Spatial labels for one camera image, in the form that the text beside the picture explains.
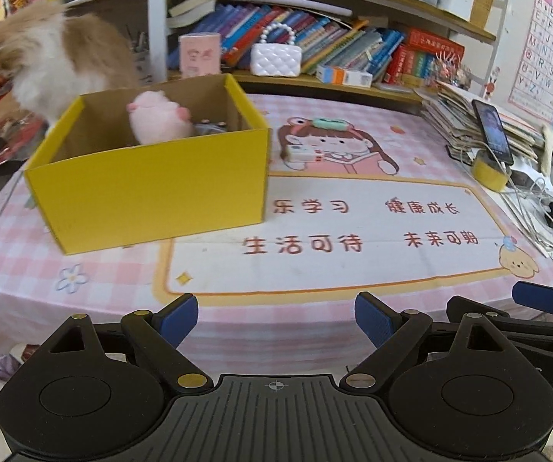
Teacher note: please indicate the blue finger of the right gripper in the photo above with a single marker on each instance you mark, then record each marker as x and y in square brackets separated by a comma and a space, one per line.
[533, 296]

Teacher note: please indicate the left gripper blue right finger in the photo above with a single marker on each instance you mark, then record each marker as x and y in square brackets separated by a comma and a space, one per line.
[397, 337]

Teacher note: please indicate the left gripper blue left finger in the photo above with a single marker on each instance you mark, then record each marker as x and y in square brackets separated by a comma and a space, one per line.
[154, 338]

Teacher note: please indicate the small white red box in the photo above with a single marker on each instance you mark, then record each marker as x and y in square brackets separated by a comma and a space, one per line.
[301, 154]

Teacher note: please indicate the grey toy camera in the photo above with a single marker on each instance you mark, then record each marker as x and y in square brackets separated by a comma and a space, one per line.
[207, 127]

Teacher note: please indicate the pink pig plush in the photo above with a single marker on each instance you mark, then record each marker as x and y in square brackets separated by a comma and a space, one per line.
[154, 119]

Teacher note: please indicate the mint green case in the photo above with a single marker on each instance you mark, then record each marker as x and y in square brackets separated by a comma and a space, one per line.
[331, 124]

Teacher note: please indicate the pink cartoon table mat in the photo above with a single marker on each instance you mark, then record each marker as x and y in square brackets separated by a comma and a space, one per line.
[280, 294]

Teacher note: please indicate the yellow tape roll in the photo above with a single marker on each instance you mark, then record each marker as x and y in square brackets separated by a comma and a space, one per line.
[488, 172]

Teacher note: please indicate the yellow cardboard box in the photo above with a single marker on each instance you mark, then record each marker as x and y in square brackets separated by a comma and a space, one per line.
[98, 188]

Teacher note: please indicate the black smartphone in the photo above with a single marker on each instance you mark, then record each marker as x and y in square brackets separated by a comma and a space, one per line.
[493, 131]

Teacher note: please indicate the stack of books papers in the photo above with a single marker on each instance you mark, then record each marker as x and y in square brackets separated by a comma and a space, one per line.
[457, 116]

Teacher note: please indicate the orange white medicine box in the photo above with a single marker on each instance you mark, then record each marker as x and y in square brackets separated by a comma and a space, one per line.
[331, 75]

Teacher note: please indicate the pink cylindrical pen holder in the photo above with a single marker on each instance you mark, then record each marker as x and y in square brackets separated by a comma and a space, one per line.
[199, 54]

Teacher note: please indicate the white quilted pearl handbag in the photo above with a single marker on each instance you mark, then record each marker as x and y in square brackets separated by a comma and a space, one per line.
[271, 59]

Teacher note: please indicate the red dictionary box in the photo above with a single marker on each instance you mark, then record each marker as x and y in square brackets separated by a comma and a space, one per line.
[429, 42]

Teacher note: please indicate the row of leaning books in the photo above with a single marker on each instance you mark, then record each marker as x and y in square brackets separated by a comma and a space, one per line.
[325, 41]

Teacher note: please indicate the wooden bookshelf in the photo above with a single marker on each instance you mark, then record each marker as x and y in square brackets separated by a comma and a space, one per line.
[168, 19]

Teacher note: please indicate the orange white fluffy cat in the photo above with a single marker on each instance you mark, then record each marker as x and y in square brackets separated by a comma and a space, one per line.
[66, 57]

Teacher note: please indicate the alphabet wall poster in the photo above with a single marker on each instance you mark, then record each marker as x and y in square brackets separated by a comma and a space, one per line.
[548, 55]

